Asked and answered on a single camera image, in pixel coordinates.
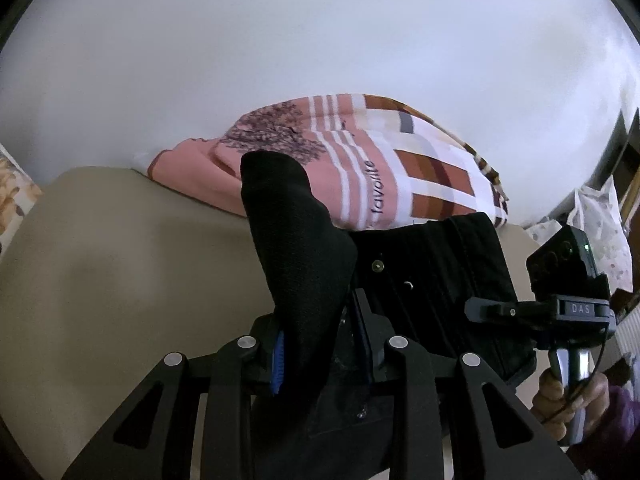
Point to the black pants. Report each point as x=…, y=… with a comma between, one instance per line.
x=300, y=240

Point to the pink striped pillow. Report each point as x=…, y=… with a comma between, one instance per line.
x=350, y=185

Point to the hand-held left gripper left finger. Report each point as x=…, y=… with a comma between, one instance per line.
x=276, y=365

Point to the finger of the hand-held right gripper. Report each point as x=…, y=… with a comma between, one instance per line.
x=500, y=310

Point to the person's right hand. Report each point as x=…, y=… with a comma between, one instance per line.
x=547, y=392

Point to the person's right forearm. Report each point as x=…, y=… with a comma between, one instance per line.
x=620, y=430

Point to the beige mattress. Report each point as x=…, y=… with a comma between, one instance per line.
x=125, y=270

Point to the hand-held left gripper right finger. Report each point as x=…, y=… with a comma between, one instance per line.
x=372, y=340

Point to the white patterned plastic bag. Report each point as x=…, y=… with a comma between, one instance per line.
x=600, y=220

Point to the wooden furniture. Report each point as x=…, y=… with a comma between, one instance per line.
x=627, y=160

